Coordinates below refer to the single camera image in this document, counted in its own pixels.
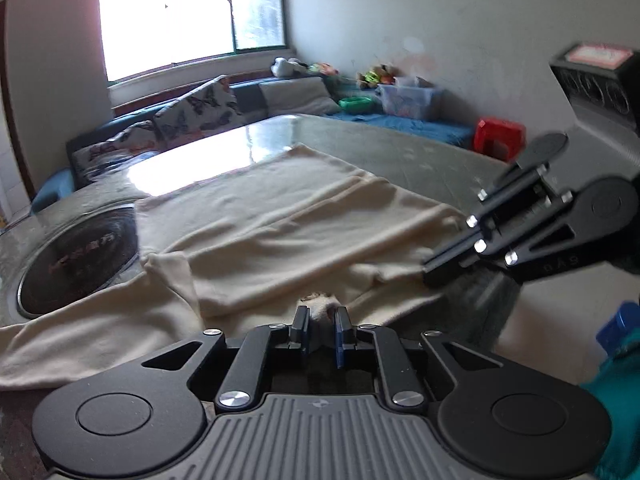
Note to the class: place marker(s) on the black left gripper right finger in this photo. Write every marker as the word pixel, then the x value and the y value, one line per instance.
pixel 495 415

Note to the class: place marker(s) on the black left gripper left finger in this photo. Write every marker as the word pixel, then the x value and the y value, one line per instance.
pixel 143 415

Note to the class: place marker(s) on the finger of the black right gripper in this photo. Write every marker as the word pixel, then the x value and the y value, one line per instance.
pixel 536 233
pixel 520 185

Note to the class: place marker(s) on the beige cloth garment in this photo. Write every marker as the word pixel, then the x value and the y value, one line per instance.
pixel 238 251

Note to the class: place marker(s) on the red plastic stool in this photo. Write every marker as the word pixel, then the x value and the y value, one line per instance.
pixel 499 138

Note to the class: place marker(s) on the black tv stand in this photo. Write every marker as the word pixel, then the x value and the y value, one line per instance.
pixel 603 76

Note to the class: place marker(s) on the blue bottle cap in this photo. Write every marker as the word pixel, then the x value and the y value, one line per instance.
pixel 624 321

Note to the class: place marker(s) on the teal sleeve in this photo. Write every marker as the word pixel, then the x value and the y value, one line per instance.
pixel 616 386

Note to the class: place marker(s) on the clear plastic storage box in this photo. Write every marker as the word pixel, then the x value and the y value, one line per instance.
pixel 411 102

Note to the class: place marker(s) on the colourful plush toys pile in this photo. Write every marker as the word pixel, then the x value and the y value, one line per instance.
pixel 378 74

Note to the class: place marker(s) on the black round induction cooktop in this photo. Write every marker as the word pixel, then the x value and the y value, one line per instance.
pixel 81 259

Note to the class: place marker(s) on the green bowl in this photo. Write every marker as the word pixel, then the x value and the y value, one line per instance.
pixel 357 105

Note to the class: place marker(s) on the grey cushion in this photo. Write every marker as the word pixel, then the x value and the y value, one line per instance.
pixel 298 96

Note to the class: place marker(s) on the butterfly pillow left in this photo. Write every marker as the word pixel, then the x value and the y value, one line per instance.
pixel 137 142

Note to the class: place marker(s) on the butterfly pillow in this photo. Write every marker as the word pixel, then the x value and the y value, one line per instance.
pixel 137 142
pixel 210 109

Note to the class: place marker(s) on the panda plush toy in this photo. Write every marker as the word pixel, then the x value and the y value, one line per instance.
pixel 284 68

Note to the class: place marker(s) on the blue corner sofa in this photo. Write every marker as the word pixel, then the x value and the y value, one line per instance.
pixel 253 106

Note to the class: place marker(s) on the butterfly pillow right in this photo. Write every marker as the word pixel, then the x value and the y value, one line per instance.
pixel 210 109

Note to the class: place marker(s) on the window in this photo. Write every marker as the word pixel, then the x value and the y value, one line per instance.
pixel 142 36

